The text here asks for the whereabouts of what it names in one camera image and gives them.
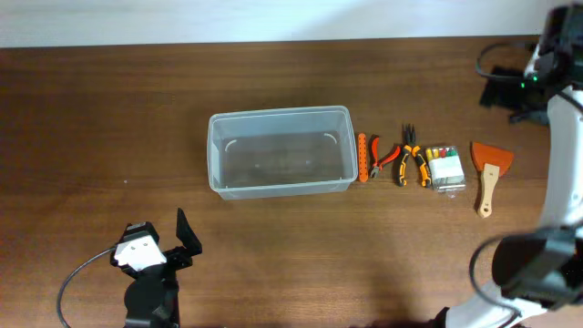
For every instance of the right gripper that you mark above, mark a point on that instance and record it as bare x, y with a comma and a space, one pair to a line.
508, 97

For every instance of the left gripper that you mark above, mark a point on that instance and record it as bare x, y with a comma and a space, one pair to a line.
174, 260

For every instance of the orange scraper with wooden handle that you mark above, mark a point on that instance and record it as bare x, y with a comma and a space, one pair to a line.
492, 163

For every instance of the clear plastic container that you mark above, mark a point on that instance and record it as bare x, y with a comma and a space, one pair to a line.
281, 152

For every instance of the screwdriver set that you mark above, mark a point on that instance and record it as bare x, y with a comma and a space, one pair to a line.
445, 169

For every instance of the small red-handled cutting pliers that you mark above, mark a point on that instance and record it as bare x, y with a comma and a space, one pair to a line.
378, 161

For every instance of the orange perforated plastic strip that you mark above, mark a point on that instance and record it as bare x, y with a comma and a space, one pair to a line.
363, 174

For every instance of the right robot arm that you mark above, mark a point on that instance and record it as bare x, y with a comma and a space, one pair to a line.
521, 275

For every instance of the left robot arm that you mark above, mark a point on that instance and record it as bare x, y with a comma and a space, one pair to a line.
152, 299

